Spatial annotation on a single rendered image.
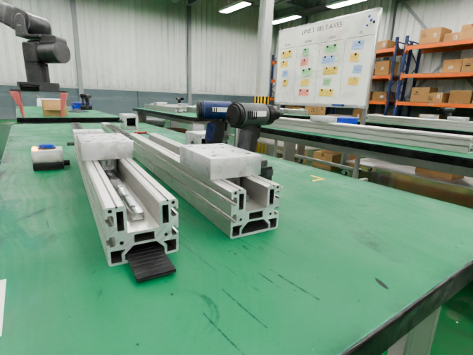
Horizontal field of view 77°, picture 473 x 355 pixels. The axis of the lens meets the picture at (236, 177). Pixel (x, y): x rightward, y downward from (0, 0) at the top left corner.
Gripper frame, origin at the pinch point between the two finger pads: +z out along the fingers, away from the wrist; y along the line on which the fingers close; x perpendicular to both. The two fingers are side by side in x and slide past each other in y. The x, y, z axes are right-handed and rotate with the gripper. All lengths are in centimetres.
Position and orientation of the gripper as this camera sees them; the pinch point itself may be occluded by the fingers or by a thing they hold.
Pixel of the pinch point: (43, 114)
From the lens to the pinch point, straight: 107.8
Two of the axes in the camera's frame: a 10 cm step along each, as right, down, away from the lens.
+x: -5.0, -2.3, 8.3
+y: 8.6, -1.1, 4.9
